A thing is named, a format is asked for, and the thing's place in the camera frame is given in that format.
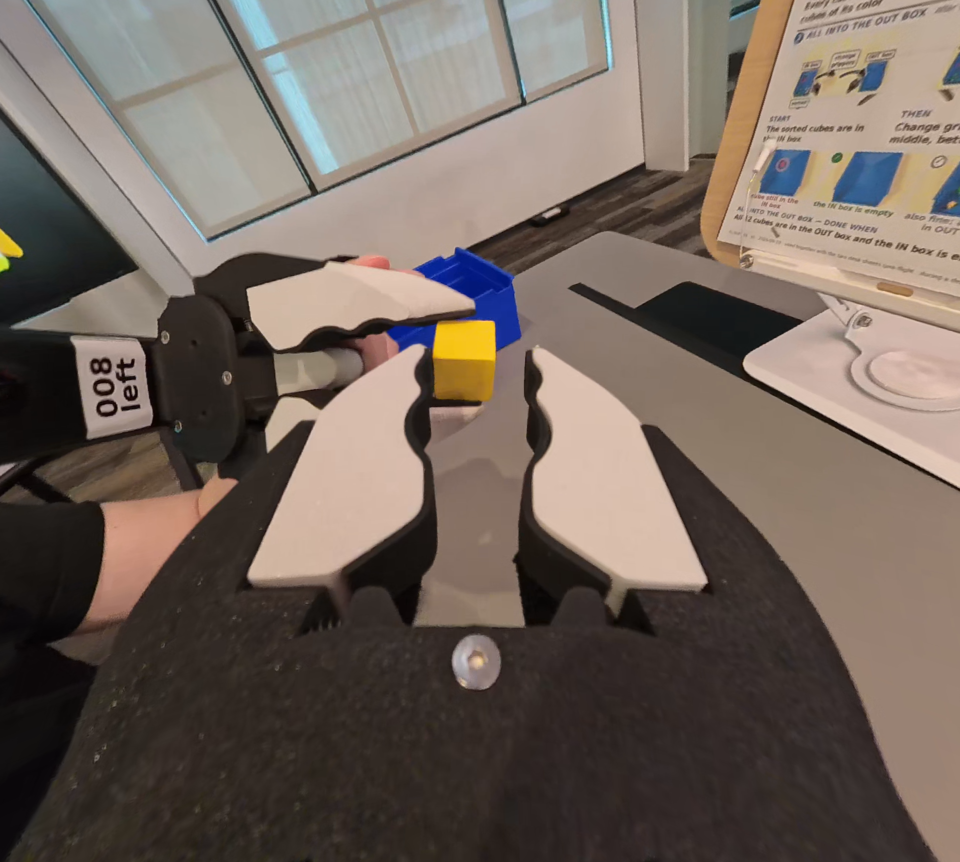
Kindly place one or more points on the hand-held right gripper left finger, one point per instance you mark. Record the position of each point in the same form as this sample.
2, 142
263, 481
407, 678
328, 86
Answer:
345, 487

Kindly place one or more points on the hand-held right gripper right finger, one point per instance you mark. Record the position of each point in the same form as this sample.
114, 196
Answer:
615, 495

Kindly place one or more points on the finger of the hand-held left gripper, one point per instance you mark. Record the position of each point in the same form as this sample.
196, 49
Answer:
352, 300
454, 414

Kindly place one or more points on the yellow wooden cube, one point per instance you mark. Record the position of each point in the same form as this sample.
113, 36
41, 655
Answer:
463, 360

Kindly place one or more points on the blue plastic bin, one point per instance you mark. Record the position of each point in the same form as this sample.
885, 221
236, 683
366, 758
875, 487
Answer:
480, 292

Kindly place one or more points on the person's left hand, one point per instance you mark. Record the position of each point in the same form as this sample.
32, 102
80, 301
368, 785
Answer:
379, 264

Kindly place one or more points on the black desk inlay plate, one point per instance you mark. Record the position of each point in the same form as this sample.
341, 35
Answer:
712, 322

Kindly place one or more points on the dark panel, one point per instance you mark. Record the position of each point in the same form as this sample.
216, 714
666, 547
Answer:
52, 225

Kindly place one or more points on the black floor outlet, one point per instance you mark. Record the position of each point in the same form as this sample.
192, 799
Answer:
549, 215

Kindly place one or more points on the large grid window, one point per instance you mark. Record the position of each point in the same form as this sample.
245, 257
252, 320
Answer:
337, 52

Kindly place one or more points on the white stand base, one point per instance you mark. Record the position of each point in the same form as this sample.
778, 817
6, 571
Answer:
862, 397

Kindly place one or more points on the printed instruction sheet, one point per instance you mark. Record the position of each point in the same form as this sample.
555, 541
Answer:
862, 127

